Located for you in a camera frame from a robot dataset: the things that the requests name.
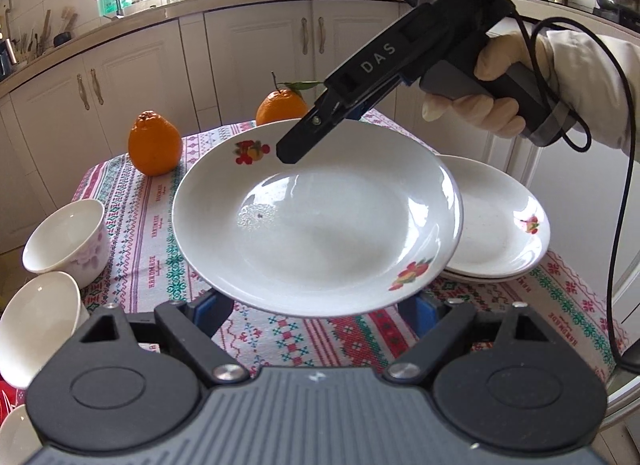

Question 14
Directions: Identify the knobby orange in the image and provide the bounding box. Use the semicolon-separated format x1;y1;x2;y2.
128;110;183;176

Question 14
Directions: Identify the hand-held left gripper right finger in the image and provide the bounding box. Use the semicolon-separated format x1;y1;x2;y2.
382;292;556;387

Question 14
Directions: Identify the patterned woven tablecloth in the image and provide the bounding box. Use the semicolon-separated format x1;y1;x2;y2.
70;110;631;386

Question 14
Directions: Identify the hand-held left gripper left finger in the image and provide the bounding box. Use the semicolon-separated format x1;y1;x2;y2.
75;290;253;387

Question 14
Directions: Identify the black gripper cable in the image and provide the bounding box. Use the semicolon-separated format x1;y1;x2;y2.
510;5;640;376

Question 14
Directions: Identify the utensil holder with chopsticks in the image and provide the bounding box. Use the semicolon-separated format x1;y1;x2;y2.
20;7;78;50

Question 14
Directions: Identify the white porcelain bowl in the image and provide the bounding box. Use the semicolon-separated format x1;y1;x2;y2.
0;404;43;465
22;199;111;289
0;271;91;390

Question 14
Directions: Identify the orange with leafy stem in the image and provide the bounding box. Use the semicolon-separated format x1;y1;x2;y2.
255;72;326;126

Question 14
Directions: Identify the beige kitchen countertop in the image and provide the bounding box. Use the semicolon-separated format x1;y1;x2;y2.
0;0;640;96

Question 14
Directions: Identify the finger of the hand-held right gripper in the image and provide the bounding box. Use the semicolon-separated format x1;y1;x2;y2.
276;92;353;166
341;95;383;120

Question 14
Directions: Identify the white fruit-print plate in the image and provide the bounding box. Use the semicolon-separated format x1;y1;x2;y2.
171;120;464;319
435;155;551;278
440;245;549;285

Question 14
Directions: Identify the person's right hand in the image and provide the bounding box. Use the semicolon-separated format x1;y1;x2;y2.
421;31;556;140

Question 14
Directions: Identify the person's right forearm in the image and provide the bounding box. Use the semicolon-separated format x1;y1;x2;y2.
542;30;640;158

